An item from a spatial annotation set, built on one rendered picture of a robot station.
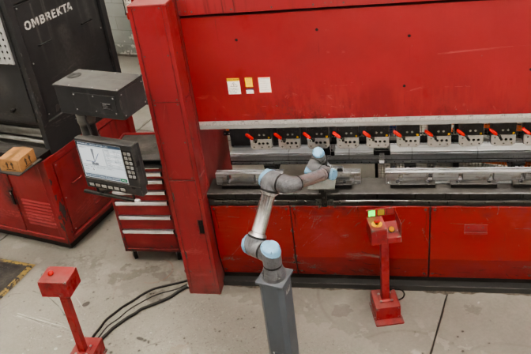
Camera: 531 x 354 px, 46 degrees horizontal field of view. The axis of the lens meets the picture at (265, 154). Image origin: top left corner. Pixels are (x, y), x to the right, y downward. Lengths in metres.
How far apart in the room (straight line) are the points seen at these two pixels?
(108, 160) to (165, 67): 0.68
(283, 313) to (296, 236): 0.84
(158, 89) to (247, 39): 0.66
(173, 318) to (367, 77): 2.29
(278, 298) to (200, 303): 1.21
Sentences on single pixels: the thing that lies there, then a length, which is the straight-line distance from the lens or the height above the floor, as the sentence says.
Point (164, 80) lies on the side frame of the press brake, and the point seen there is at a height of 1.81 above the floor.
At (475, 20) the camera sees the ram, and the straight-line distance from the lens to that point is 3.96.
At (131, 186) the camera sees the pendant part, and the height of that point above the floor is 1.30.
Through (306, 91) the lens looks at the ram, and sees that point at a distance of 4.12.
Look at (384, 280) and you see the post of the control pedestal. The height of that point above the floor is 0.30.
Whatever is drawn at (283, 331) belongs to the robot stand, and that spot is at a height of 0.40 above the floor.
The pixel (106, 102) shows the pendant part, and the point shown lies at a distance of 3.75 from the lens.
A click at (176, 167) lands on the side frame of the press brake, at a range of 4.35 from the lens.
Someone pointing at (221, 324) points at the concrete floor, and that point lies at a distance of 4.74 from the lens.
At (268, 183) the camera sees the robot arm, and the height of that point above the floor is 1.31.
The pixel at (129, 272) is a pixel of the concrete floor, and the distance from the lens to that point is 5.42.
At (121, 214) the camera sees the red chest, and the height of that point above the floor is 0.50.
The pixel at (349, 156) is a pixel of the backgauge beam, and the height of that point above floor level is 0.95.
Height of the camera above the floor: 3.26
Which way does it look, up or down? 29 degrees down
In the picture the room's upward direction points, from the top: 7 degrees counter-clockwise
